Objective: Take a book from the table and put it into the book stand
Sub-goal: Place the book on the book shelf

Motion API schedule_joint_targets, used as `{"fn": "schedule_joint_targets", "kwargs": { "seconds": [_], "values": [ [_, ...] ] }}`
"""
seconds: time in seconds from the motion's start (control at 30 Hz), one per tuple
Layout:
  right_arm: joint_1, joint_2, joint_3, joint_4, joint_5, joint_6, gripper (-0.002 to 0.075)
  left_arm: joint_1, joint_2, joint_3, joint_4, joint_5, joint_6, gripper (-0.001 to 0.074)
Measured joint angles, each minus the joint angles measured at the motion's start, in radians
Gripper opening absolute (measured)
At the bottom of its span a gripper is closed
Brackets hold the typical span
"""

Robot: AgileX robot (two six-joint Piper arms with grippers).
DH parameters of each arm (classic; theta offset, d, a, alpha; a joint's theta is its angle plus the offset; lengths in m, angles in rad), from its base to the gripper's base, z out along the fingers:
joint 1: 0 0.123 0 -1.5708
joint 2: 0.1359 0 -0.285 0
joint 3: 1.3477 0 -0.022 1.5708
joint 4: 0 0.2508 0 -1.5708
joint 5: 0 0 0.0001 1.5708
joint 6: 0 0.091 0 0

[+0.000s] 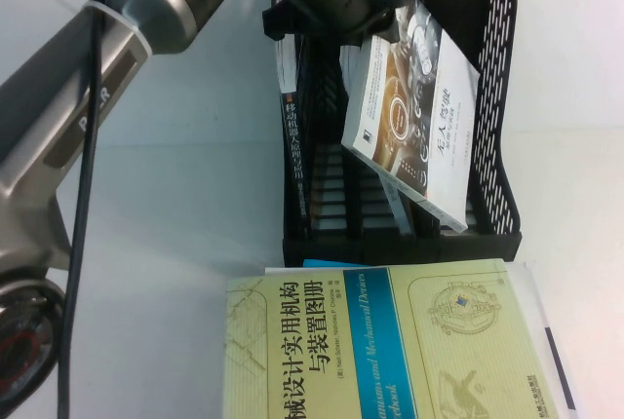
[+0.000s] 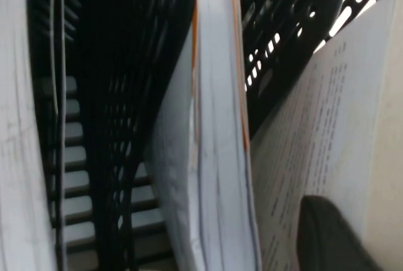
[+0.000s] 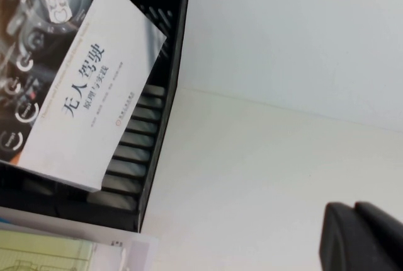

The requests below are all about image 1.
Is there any white cable tie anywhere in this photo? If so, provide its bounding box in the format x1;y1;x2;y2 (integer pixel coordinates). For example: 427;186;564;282
81;0;153;57

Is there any thick yellow-green cover book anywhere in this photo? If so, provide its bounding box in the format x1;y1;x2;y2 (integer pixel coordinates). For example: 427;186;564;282
222;257;571;419

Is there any black plastic file organizer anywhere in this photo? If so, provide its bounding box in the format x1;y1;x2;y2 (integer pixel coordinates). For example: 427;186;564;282
270;0;526;267

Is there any book with orange white spine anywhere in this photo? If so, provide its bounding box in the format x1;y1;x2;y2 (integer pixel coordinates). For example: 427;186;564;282
339;43;415;236

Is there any book with dark blue spine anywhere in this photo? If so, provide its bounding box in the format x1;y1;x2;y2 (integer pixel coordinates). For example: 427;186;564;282
276;33;316;225

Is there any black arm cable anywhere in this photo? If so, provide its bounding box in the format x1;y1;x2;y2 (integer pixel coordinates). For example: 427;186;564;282
57;0;106;419

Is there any white book with purple stripe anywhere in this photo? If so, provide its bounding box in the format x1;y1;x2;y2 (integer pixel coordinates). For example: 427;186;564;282
504;260;579;413

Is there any grey white cover book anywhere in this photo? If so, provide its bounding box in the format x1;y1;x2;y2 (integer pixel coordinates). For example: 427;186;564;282
339;0;482;235

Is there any thin blue book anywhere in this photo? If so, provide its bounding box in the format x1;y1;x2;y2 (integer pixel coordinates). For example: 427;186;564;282
301;257;349;270

